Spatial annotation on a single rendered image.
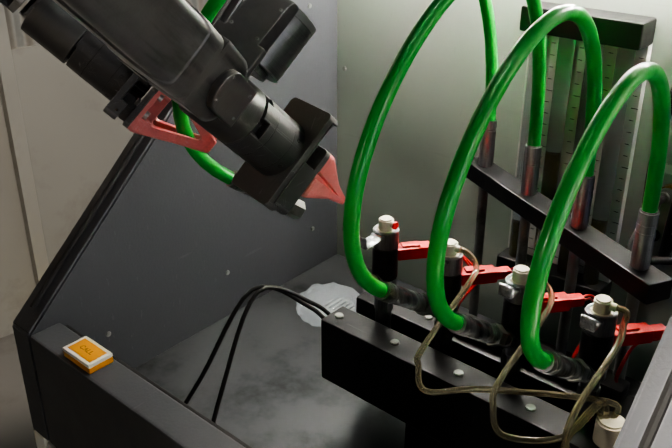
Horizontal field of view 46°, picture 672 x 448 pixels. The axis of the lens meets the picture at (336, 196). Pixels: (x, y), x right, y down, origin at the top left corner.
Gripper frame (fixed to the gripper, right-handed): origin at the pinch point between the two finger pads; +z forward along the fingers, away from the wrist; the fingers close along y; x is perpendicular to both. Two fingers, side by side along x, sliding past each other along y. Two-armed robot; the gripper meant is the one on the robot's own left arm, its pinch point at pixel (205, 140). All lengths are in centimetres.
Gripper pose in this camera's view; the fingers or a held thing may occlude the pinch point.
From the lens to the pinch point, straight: 79.8
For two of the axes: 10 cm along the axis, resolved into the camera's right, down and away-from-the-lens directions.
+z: 7.5, 6.2, 2.4
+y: -1.3, -2.2, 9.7
